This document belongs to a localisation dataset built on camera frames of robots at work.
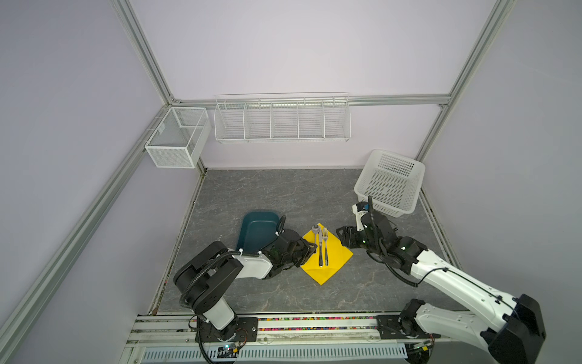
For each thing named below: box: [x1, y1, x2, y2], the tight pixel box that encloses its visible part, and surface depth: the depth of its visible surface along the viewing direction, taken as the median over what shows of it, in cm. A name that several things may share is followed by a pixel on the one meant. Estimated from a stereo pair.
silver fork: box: [322, 228, 329, 267], surface depth 93 cm
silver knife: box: [319, 225, 324, 268], surface depth 93 cm
